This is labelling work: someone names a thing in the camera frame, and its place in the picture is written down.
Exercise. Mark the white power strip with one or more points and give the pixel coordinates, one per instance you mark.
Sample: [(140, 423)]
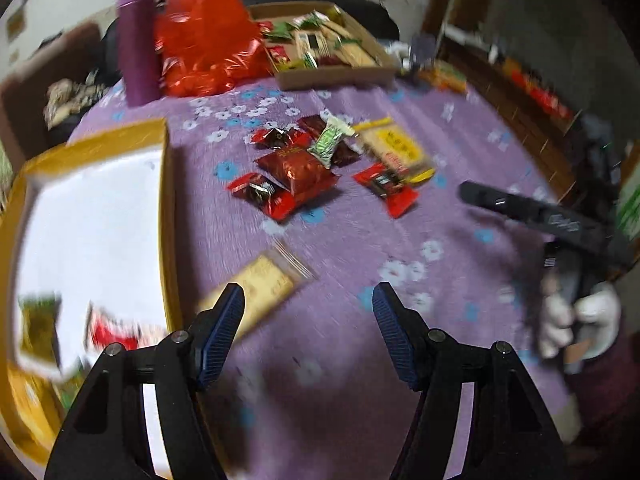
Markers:
[(460, 35)]

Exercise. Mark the purple floral tablecloth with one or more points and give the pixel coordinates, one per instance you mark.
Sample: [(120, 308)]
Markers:
[(350, 260)]

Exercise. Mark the brown wooden sideboard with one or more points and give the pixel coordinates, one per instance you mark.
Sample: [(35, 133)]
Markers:
[(525, 125)]

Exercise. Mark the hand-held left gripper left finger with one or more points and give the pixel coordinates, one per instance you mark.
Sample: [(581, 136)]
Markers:
[(222, 330)]

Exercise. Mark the orange green snack packets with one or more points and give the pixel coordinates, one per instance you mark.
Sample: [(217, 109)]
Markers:
[(445, 76)]

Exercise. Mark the red white snack packet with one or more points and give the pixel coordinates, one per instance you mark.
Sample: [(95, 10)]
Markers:
[(115, 332)]

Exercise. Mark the yellow cracker packet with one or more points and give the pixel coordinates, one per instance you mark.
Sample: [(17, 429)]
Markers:
[(395, 147)]

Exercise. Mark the clear plastic bag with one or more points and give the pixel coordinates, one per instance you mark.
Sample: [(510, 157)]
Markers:
[(410, 52)]

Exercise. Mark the green blanket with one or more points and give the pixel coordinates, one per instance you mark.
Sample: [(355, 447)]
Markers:
[(4, 175)]

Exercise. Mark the pile of assorted snack packets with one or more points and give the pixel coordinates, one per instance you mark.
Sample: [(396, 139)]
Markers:
[(310, 42)]

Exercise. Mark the striped beige cloth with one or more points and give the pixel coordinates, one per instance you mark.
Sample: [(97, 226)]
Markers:
[(70, 97)]

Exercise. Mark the beige cracker packet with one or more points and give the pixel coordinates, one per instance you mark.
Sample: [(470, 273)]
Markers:
[(260, 285)]

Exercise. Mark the red plastic bag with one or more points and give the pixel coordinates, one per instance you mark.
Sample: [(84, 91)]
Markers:
[(205, 40)]

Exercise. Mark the brown armchair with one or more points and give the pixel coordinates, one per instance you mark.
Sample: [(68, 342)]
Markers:
[(30, 95)]

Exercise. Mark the person's right forearm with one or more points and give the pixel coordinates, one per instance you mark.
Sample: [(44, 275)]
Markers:
[(610, 390)]

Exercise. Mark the brown cardboard box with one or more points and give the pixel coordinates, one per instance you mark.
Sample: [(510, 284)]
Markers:
[(340, 77)]

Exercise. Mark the yellow box white inside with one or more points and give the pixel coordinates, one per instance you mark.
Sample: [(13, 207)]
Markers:
[(90, 220)]

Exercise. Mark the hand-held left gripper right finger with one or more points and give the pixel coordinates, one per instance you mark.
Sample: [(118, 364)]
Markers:
[(392, 330)]

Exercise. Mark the dark red gold-print packet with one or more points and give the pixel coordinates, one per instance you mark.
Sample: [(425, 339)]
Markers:
[(312, 127)]

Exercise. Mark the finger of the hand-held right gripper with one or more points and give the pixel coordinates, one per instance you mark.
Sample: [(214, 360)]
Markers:
[(500, 202)]

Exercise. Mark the small red snack packet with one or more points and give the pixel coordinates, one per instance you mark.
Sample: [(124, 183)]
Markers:
[(275, 138)]

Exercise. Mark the person's right hand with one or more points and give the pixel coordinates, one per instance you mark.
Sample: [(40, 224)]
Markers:
[(600, 310)]

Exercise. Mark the large dark red packet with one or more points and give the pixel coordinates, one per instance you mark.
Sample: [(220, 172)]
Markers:
[(295, 170)]

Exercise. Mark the yellow wall plaque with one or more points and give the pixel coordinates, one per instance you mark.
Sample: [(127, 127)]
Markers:
[(16, 24)]

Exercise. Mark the green white snack packet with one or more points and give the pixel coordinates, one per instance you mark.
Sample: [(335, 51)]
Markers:
[(327, 140)]

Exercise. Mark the purple thermos bottle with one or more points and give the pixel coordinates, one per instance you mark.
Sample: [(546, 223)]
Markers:
[(140, 45)]

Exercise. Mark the row of red boxes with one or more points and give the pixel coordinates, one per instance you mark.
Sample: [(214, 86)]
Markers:
[(540, 92)]

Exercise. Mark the red black snack packet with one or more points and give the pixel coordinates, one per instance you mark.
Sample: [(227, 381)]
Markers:
[(265, 195), (387, 187)]

